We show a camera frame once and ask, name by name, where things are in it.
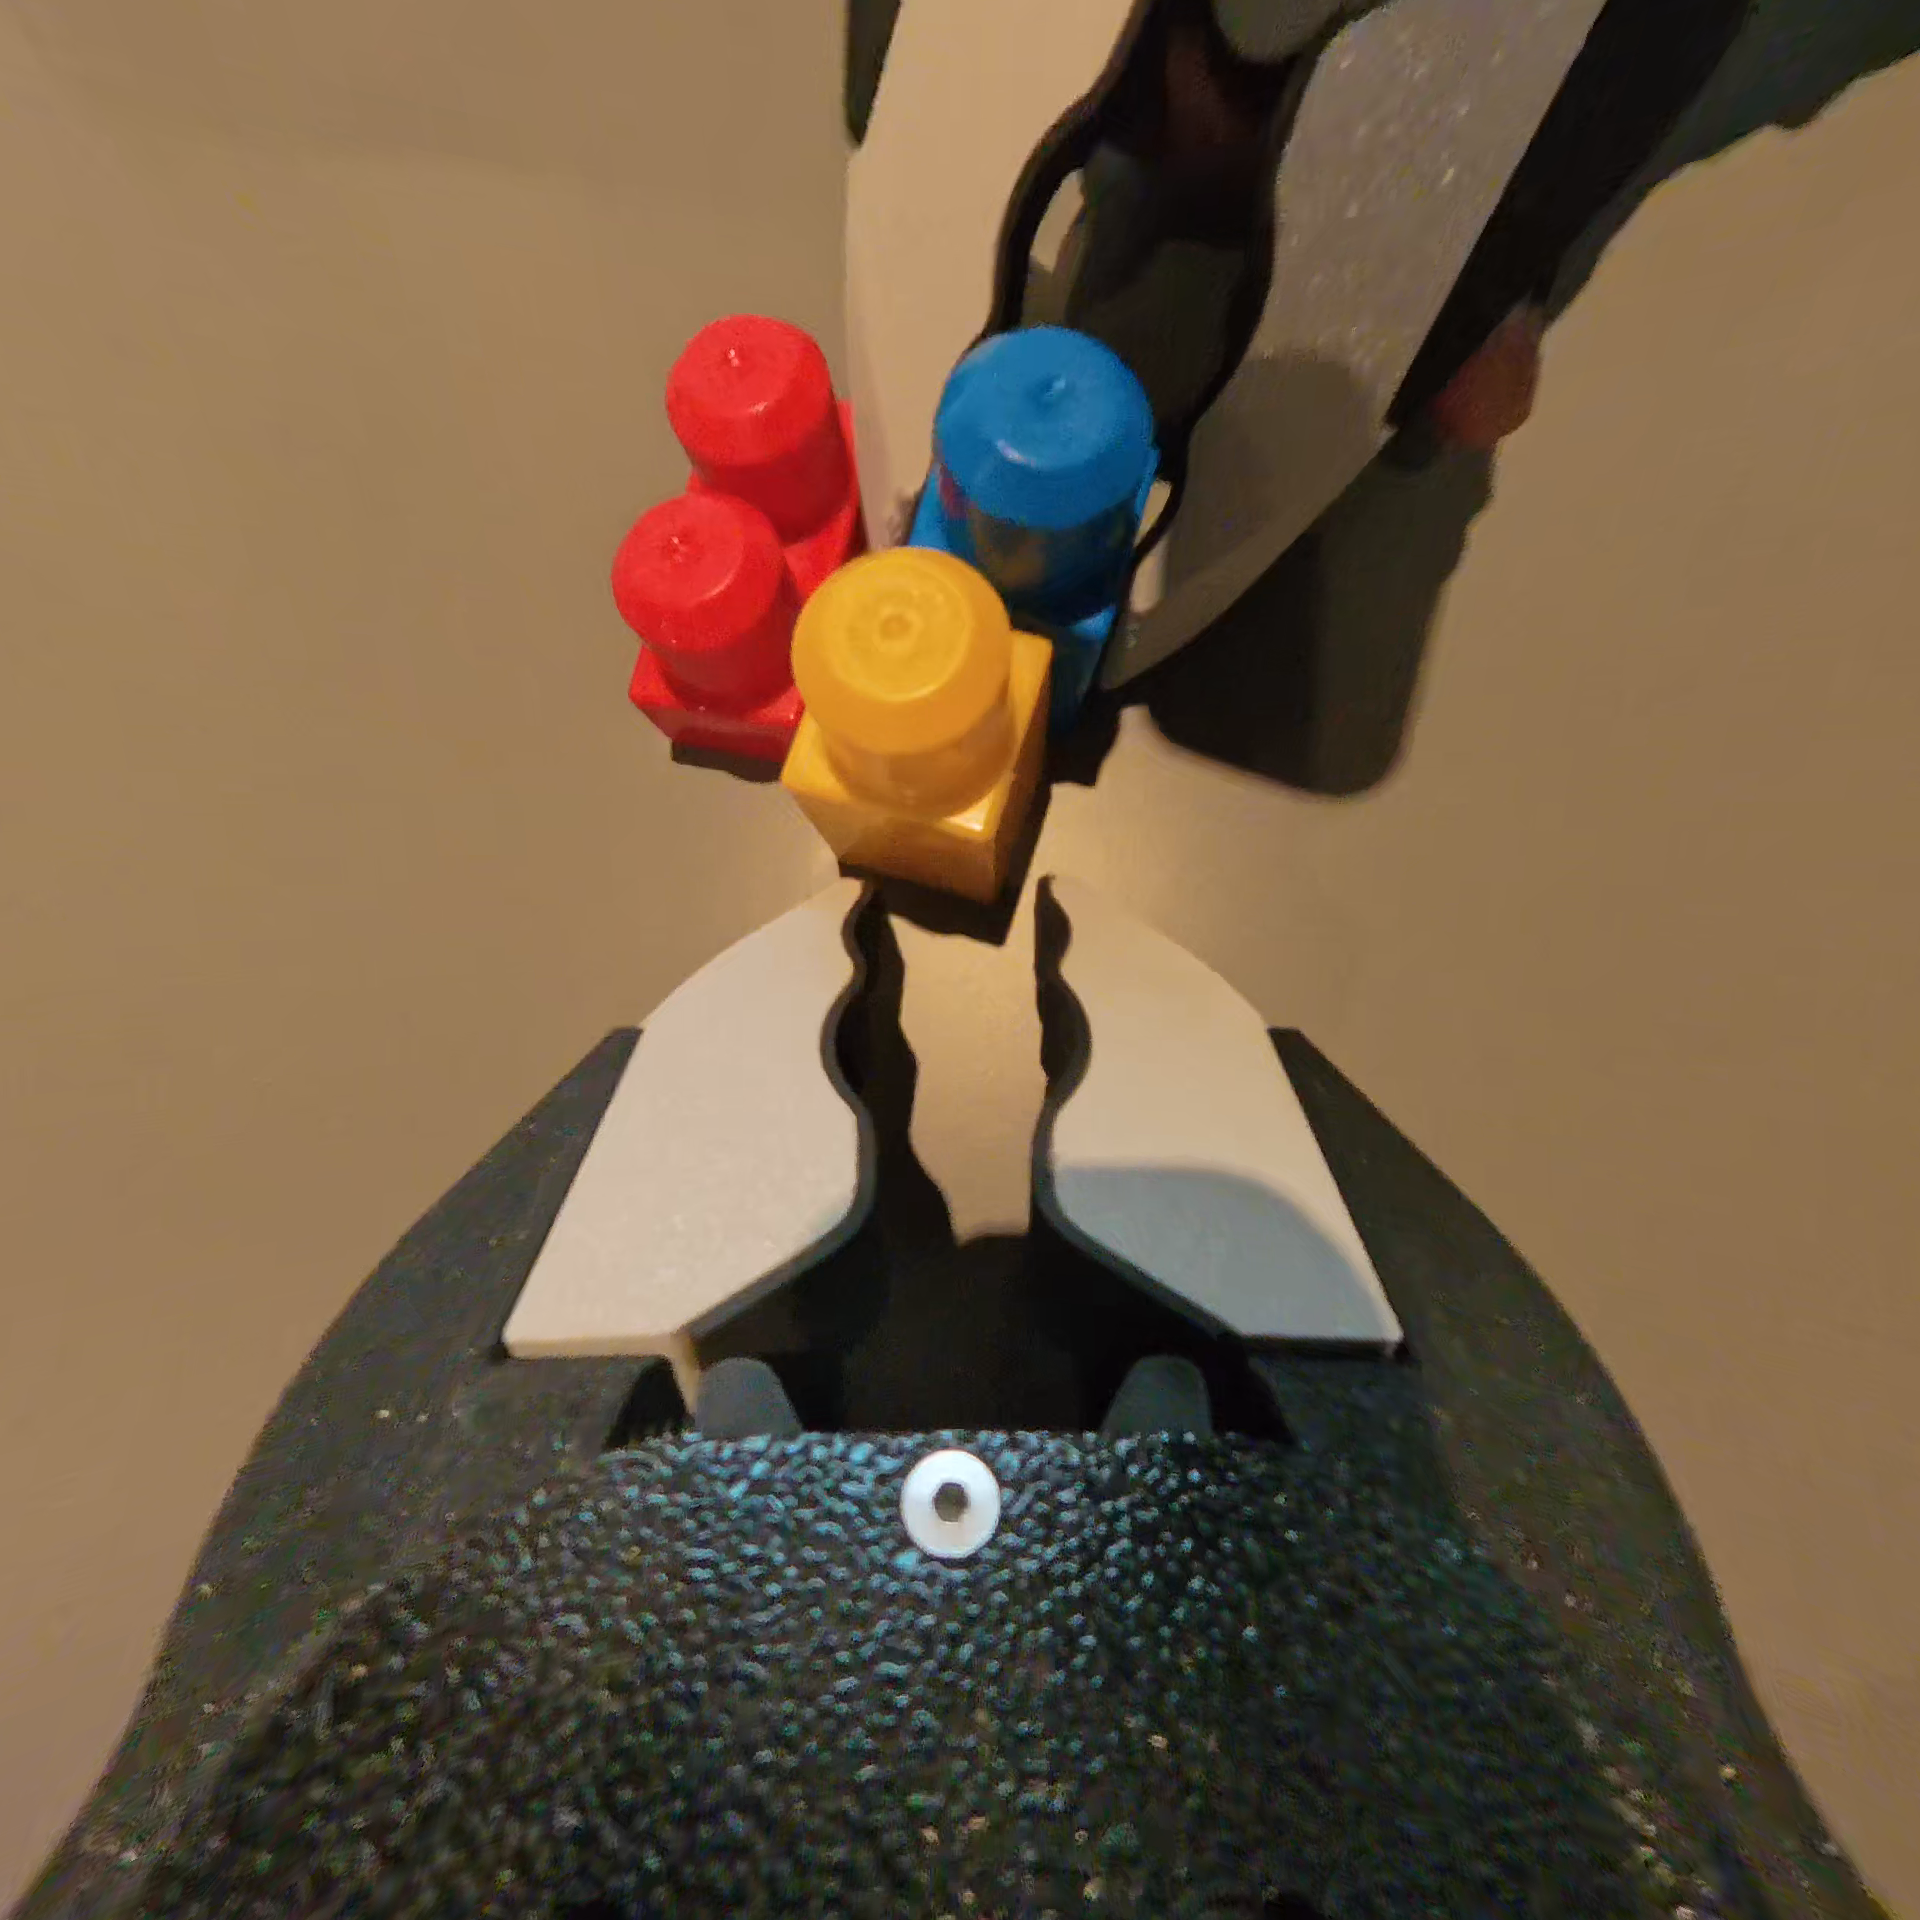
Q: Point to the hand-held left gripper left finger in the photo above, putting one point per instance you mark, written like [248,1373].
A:
[707,1171]

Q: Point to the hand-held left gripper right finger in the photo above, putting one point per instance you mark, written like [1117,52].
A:
[1199,1171]

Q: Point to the person's right hand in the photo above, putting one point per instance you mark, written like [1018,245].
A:
[1489,388]

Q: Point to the red two-stud toy block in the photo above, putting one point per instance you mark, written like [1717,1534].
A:
[721,599]

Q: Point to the yellow one-stud toy block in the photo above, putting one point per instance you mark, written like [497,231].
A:
[917,708]

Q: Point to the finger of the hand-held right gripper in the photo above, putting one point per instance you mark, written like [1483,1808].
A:
[940,196]
[1380,255]

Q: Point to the blue one-stud toy block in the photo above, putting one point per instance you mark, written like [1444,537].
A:
[1045,449]

